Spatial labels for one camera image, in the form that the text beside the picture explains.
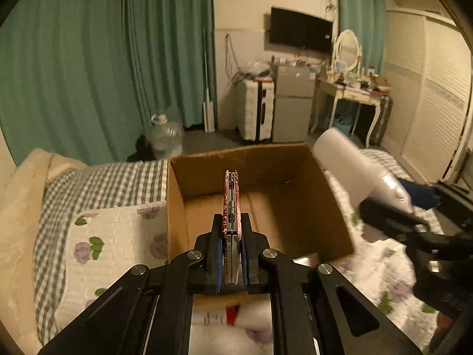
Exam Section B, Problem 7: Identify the dark suitcase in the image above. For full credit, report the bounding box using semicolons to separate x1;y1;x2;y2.
369;95;394;147

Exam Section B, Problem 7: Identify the white vanity table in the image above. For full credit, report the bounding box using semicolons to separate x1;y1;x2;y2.
310;75;393;149

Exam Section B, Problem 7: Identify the red patterned packet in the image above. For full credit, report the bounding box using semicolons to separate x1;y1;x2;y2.
221;170;243;285

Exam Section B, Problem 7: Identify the brown cardboard box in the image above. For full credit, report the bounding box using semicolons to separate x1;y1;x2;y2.
166;142;357;298

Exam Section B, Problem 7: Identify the clear plastic bag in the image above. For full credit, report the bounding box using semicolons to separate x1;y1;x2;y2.
236;60;271;81

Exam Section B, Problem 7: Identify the grey checked bedsheet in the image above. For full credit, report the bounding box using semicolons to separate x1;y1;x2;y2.
33;158;169;345

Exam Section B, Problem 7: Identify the white oval vanity mirror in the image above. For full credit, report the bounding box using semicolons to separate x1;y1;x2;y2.
331;29;363;75

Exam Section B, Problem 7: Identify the narrow green curtain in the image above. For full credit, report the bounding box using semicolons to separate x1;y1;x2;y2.
334;0;387;79

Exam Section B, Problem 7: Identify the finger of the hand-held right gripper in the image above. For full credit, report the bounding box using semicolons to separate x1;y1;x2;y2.
397;177;473;230
359;197;446;253

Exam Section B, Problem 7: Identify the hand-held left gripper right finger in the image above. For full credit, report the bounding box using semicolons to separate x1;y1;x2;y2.
239;212;423;355

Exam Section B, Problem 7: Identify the clear large water jug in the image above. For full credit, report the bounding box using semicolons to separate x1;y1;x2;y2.
149;112;184;160

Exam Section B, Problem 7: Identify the white and silver bottle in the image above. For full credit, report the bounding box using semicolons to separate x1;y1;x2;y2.
312;127;414;214

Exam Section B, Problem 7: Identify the black bag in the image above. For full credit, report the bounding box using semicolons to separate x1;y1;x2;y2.
127;135;156;163

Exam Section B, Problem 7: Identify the black wall television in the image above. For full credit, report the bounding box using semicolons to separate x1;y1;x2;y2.
268;6;334;55

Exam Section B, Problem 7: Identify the wide green curtain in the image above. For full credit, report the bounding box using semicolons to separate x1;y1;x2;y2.
0;0;217;168

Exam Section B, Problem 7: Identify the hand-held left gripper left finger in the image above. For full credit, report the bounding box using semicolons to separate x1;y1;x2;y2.
38;213;225;355

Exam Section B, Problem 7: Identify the white louvred wardrobe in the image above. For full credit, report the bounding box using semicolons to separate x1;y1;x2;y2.
380;7;473;183

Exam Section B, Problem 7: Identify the white ribbed suitcase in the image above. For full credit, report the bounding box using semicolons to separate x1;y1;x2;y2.
235;78;276;146

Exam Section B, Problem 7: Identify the silver mini fridge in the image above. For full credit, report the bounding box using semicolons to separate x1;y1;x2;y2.
271;63;317;143

